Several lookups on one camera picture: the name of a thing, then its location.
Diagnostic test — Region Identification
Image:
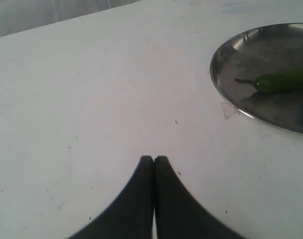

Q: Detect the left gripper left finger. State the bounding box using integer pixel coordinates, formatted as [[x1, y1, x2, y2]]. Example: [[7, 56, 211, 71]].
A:
[[71, 155, 154, 239]]

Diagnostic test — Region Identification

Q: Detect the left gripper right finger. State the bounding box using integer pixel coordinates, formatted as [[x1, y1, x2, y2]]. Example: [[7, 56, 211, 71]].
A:
[[154, 156, 243, 239]]

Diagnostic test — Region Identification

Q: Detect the green chili pepper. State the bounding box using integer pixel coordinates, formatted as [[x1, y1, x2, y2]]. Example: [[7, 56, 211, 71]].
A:
[[234, 67, 303, 94]]

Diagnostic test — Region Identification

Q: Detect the round steel plate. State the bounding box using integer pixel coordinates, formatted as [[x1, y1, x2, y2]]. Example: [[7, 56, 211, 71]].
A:
[[210, 23, 303, 134]]

